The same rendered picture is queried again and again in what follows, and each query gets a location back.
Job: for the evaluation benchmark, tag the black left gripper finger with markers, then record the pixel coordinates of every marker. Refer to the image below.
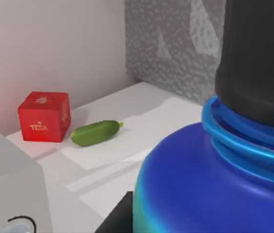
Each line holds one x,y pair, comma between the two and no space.
119,217

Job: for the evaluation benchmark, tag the blue bottle with black cap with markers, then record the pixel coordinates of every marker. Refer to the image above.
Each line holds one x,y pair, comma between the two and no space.
212,170

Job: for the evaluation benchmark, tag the green cucumber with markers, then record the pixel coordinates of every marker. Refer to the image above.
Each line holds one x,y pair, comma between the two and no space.
95,133

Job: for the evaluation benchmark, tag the pale round knob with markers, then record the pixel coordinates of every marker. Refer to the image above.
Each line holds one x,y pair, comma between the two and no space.
21,224

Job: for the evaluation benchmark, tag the pale grey appliance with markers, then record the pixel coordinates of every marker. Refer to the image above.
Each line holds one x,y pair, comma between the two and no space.
10,174

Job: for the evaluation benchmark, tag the red cube box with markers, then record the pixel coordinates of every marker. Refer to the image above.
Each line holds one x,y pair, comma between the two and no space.
43,117

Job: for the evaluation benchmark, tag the grey speckled cabinet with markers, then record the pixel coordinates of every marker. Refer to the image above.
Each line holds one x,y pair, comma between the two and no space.
173,43

